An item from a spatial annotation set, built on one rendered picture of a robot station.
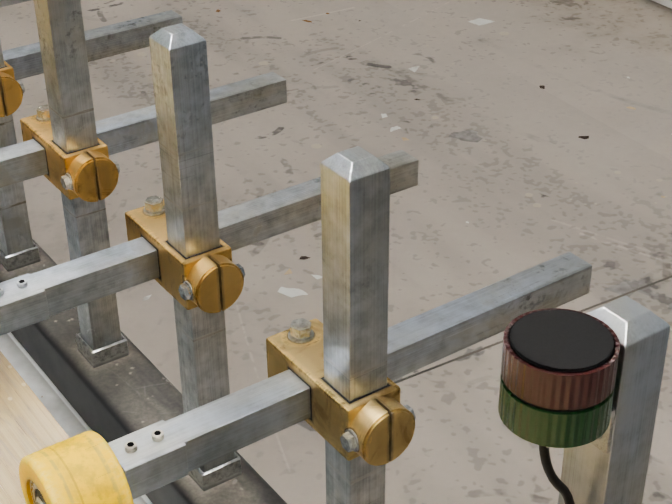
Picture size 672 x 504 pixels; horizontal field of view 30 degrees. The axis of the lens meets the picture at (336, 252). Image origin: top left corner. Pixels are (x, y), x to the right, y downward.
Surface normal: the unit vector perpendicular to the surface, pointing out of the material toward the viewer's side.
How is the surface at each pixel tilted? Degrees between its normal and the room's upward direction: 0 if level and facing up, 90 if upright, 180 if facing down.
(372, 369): 90
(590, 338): 0
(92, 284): 90
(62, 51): 90
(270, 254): 0
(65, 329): 0
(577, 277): 90
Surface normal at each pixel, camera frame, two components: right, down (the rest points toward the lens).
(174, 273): -0.82, 0.31
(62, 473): 0.21, -0.63
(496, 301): -0.01, -0.85
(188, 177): 0.57, 0.43
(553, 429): -0.18, 0.52
